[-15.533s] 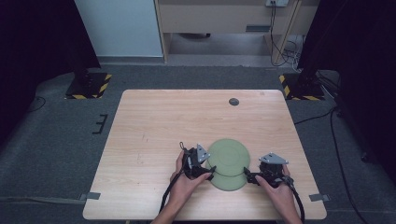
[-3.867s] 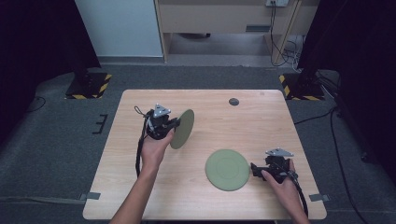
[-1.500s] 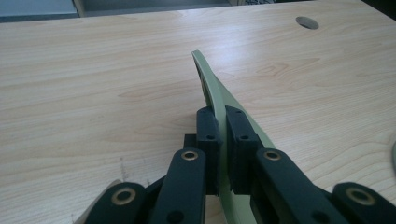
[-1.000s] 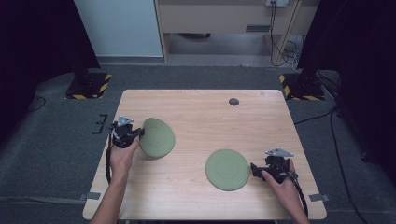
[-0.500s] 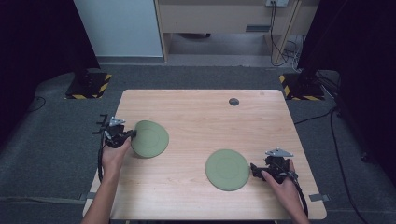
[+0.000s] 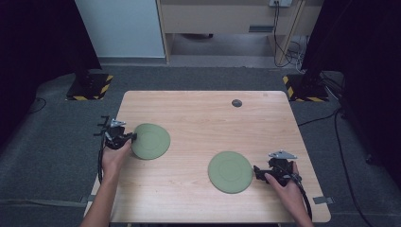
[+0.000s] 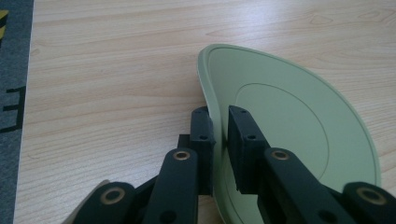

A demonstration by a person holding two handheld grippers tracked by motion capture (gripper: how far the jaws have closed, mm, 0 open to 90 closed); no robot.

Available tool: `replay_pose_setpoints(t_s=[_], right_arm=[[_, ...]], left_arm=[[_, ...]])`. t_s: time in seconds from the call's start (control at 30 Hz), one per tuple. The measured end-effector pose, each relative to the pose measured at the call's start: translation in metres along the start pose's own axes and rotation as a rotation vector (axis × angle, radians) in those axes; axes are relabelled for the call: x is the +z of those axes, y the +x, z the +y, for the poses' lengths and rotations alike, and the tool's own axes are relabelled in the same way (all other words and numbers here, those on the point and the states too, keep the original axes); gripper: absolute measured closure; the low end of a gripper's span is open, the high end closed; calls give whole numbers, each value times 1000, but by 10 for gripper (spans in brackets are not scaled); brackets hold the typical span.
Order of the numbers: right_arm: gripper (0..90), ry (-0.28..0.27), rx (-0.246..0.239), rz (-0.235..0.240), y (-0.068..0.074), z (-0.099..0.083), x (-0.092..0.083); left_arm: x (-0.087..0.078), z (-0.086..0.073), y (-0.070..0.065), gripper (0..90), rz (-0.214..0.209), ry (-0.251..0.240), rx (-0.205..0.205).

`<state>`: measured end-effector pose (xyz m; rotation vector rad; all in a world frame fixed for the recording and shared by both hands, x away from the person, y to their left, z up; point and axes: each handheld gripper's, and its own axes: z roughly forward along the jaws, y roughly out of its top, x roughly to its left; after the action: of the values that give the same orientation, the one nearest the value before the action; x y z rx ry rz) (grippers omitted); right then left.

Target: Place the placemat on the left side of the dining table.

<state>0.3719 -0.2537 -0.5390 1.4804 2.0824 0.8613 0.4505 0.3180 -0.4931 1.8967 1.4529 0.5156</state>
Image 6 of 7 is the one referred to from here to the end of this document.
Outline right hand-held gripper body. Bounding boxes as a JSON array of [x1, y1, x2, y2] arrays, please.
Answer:
[[266, 149, 303, 187]]

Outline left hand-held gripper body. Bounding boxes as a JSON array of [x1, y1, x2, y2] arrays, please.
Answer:
[[94, 115, 133, 150]]

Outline green round plate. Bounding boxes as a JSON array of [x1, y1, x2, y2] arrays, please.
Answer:
[[207, 150, 254, 195], [131, 122, 171, 161]]

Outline person's left hand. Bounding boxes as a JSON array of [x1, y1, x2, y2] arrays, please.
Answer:
[[101, 140, 132, 183]]

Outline person's right hand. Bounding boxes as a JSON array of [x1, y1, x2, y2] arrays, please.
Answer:
[[264, 160, 311, 219]]

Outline hazard-striped black stand base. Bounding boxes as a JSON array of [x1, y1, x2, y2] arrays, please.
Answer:
[[282, 73, 330, 103], [65, 73, 114, 101]]

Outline white panel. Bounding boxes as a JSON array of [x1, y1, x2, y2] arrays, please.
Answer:
[[74, 0, 166, 59]]

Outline black curtain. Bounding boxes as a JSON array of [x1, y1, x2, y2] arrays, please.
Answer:
[[0, 0, 102, 149], [301, 0, 401, 181]]

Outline light wooden desk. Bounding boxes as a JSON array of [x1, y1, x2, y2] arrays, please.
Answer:
[[156, 0, 326, 66]]

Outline white power outlet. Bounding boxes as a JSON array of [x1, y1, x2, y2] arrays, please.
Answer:
[[269, 0, 293, 9]]

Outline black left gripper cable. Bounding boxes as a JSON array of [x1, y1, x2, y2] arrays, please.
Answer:
[[96, 145, 106, 184]]

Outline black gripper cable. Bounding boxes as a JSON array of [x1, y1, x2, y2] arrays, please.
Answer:
[[291, 174, 314, 221], [96, 145, 106, 184]]

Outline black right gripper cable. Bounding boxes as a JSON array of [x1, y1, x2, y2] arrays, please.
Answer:
[[291, 174, 314, 221]]

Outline black floor cable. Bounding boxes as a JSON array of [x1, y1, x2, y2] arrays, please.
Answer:
[[27, 96, 48, 115], [333, 108, 376, 227], [297, 107, 343, 128]]

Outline black stand post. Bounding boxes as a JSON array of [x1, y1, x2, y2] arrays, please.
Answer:
[[70, 0, 93, 86], [302, 0, 335, 91]]

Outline black hanging cables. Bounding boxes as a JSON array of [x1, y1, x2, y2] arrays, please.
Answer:
[[272, 1, 305, 69]]

